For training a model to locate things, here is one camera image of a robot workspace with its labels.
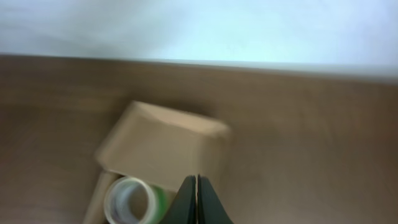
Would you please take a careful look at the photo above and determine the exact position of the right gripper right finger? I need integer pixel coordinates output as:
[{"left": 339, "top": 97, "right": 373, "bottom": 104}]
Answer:
[{"left": 197, "top": 175, "right": 233, "bottom": 224}]

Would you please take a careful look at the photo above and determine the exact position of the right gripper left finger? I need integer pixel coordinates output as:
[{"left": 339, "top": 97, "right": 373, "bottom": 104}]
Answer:
[{"left": 159, "top": 175, "right": 197, "bottom": 224}]

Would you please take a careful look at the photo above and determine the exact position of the green tape roll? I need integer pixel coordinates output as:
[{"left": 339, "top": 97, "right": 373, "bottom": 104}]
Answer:
[{"left": 143, "top": 185, "right": 169, "bottom": 224}]

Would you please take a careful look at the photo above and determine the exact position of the white tape roll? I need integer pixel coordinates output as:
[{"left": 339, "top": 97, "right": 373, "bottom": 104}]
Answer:
[{"left": 104, "top": 177, "right": 159, "bottom": 224}]

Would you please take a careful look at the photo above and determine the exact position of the brown cardboard box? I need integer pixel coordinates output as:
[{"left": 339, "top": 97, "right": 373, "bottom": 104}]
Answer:
[{"left": 83, "top": 101, "right": 230, "bottom": 223}]

